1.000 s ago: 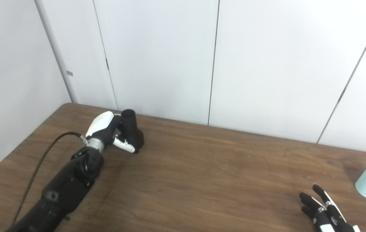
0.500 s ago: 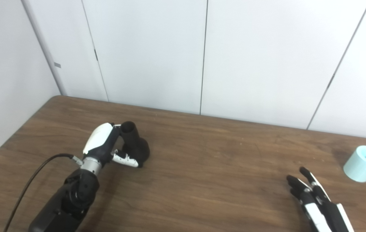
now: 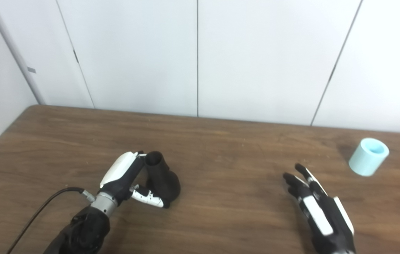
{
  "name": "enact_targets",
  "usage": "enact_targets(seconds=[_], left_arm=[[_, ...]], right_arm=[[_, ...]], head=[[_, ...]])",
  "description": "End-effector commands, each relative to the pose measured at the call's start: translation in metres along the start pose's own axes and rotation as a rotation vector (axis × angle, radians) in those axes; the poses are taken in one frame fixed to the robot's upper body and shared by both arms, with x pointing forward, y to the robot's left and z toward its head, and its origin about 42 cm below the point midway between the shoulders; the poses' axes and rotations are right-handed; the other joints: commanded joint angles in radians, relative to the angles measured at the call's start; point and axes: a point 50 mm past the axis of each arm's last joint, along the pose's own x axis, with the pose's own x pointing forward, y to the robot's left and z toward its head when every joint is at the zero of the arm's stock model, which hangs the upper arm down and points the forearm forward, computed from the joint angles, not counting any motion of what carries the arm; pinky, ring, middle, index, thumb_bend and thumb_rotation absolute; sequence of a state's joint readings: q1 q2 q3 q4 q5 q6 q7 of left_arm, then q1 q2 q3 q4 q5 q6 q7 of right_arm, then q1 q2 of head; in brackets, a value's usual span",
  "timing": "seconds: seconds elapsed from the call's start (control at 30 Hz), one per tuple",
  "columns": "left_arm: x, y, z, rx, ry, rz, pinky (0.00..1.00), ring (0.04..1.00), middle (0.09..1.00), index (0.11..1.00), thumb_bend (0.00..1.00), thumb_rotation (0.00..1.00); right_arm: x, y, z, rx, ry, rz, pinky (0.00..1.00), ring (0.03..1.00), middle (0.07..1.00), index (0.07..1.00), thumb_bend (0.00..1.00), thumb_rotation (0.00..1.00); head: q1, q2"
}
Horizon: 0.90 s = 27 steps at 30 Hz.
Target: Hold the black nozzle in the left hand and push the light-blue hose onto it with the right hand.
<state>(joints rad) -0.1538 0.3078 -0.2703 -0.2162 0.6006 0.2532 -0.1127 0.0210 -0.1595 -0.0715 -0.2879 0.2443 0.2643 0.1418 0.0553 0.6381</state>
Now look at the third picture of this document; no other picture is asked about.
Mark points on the left white-black robot hand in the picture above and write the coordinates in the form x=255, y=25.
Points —
x=120, y=173

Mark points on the right white-black robot hand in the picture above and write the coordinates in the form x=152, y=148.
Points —
x=326, y=225

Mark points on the black flared nozzle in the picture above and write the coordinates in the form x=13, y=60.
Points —
x=164, y=183

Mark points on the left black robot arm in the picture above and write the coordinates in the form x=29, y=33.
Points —
x=83, y=229

